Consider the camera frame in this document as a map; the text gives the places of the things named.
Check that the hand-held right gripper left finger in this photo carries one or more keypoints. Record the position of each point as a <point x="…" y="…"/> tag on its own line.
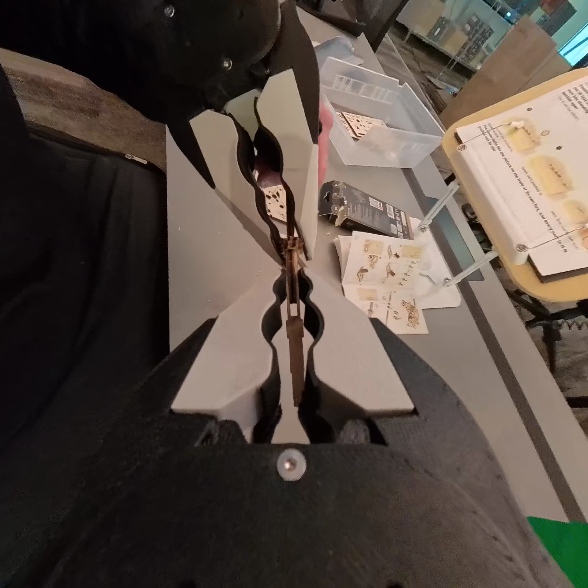
<point x="220" y="363"/>

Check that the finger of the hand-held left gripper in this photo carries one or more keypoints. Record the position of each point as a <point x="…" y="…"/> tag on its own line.
<point x="225" y="160"/>
<point x="294" y="138"/>

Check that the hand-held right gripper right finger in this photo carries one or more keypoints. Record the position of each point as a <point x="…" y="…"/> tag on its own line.
<point x="358" y="358"/>

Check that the dark wooden model strip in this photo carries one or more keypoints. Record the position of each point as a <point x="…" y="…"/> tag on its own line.
<point x="295" y="349"/>

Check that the pale wooden model plate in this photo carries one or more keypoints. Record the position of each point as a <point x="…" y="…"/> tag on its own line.
<point x="275" y="202"/>

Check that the pink object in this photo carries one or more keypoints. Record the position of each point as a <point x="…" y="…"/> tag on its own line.
<point x="324" y="151"/>

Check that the laser-cut wooden sheet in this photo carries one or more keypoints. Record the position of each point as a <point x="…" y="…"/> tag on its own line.
<point x="363" y="124"/>

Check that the illustrated instruction booklet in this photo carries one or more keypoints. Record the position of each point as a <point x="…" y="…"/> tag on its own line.
<point x="381" y="275"/>

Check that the black packaging box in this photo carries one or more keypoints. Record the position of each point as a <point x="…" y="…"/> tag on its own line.
<point x="367" y="206"/>

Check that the clear plastic bin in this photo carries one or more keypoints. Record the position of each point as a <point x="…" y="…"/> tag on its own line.
<point x="395" y="128"/>

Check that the person's black clothing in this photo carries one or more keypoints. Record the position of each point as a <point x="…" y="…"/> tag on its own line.
<point x="82" y="257"/>

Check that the beige document stand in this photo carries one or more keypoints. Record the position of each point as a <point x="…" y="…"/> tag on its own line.
<point x="482" y="151"/>

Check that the brown cardboard panel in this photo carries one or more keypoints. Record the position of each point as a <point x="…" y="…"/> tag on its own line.
<point x="510" y="69"/>

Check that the white instruction sheet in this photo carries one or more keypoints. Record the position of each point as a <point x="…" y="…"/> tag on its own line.
<point x="528" y="151"/>

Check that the green plastic bin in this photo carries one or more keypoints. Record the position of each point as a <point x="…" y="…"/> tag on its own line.
<point x="565" y="556"/>

